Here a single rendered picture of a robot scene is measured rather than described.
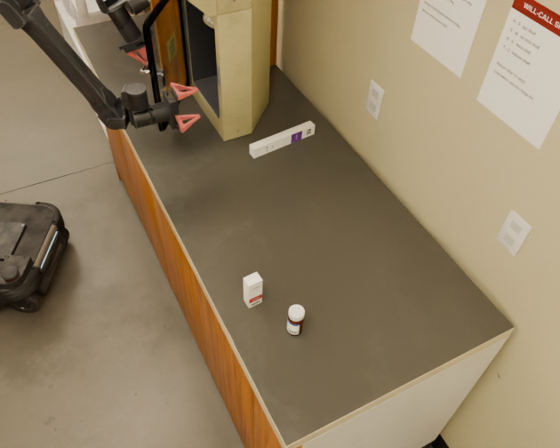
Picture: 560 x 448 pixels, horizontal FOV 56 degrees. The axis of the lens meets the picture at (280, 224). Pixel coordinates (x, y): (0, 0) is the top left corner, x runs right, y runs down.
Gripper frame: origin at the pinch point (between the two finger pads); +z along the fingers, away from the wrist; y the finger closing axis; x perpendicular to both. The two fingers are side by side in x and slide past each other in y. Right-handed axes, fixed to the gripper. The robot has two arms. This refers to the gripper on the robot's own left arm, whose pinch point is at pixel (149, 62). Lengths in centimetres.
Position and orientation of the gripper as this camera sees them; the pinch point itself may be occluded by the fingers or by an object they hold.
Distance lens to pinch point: 186.9
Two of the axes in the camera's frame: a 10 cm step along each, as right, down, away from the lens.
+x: -1.8, 7.3, -6.6
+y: -9.0, 1.4, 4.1
